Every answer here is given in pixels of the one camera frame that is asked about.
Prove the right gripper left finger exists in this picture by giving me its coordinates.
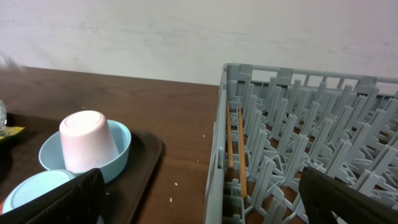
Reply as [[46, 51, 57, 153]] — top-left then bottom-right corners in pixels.
[[0, 167, 106, 224]]

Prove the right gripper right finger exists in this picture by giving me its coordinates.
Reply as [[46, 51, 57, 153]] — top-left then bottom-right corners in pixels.
[[299, 166, 397, 224]]

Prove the light blue cup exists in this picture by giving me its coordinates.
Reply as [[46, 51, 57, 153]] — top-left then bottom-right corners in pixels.
[[1, 169, 105, 224]]

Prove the white pink cup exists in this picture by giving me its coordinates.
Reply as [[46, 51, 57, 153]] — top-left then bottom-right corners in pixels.
[[59, 110, 119, 173]]

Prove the green yellow foil wrapper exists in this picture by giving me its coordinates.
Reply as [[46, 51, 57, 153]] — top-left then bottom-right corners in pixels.
[[0, 99, 25, 144]]

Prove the grey dishwasher rack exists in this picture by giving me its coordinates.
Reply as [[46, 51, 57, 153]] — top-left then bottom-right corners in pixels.
[[204, 63, 397, 223]]

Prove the brown serving tray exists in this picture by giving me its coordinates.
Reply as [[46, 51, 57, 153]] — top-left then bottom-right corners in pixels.
[[1, 114, 164, 223]]

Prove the light blue bowl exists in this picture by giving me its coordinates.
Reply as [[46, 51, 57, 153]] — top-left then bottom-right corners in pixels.
[[39, 119, 132, 184]]

